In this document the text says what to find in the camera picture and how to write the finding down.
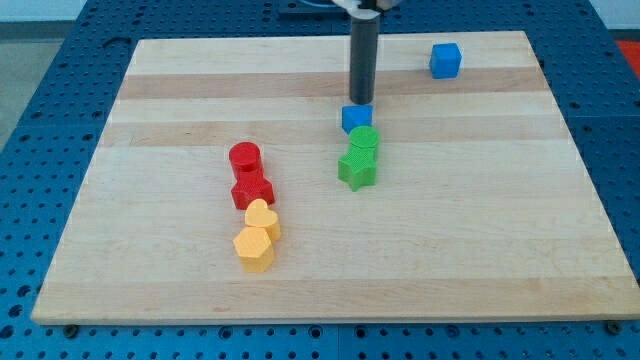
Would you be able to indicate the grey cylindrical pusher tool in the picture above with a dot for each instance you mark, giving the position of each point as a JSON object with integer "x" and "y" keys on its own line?
{"x": 363, "y": 59}

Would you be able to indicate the green star block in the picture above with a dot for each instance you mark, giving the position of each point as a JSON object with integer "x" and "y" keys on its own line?
{"x": 358, "y": 167}

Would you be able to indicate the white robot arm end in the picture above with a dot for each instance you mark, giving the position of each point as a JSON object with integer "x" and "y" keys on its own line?
{"x": 366, "y": 9}

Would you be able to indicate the blue cube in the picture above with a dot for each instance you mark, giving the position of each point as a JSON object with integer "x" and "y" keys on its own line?
{"x": 445, "y": 61}

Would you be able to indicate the wooden board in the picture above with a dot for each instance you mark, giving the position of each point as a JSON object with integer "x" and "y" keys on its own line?
{"x": 483, "y": 210}

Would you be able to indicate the red cylinder block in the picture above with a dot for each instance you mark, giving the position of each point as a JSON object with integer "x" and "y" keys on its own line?
{"x": 245, "y": 157}

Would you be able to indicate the red star block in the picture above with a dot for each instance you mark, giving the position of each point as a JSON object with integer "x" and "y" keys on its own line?
{"x": 249, "y": 186}

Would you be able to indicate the yellow hexagon block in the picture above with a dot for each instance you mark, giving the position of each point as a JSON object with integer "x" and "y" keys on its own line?
{"x": 254, "y": 248}

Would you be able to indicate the green cylinder block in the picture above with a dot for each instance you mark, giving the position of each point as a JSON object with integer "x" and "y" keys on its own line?
{"x": 365, "y": 137}

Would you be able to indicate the blue triangular block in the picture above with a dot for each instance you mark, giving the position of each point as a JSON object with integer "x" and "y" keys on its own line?
{"x": 356, "y": 115}

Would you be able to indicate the yellow heart block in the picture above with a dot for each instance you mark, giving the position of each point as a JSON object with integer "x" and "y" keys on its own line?
{"x": 259, "y": 215}

